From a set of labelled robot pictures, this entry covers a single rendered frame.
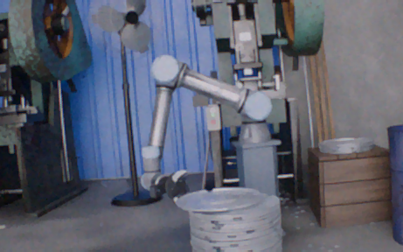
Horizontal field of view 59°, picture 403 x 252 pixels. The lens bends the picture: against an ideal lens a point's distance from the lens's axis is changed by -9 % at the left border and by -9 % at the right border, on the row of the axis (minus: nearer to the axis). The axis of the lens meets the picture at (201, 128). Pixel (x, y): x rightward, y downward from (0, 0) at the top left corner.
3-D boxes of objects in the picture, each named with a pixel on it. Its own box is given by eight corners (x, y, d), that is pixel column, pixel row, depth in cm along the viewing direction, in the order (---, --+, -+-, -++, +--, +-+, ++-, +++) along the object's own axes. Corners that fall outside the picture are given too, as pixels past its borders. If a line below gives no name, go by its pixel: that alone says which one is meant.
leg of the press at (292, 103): (314, 203, 229) (303, 52, 224) (295, 206, 230) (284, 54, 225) (291, 177, 320) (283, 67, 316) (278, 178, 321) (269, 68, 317)
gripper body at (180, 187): (190, 176, 156) (174, 173, 166) (171, 179, 151) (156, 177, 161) (191, 195, 156) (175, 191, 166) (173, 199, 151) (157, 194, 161)
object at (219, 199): (276, 202, 118) (276, 199, 118) (184, 216, 112) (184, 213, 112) (246, 186, 146) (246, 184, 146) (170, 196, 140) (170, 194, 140)
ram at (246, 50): (260, 61, 245) (254, 16, 244) (236, 63, 246) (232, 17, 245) (258, 64, 262) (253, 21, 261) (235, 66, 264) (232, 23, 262)
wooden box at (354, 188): (393, 220, 177) (393, 150, 175) (321, 227, 182) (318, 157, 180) (371, 200, 216) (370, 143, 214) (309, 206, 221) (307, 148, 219)
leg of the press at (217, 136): (226, 211, 233) (213, 59, 228) (207, 213, 234) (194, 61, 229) (227, 182, 325) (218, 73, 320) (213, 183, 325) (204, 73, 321)
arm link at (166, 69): (271, 99, 177) (159, 54, 175) (278, 98, 162) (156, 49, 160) (261, 123, 177) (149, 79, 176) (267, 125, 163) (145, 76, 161)
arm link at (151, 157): (143, 145, 177) (145, 169, 178) (140, 148, 166) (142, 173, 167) (160, 143, 177) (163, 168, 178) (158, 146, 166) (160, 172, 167)
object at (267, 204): (298, 203, 117) (298, 200, 117) (218, 225, 103) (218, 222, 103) (245, 191, 143) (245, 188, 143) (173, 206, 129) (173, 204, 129)
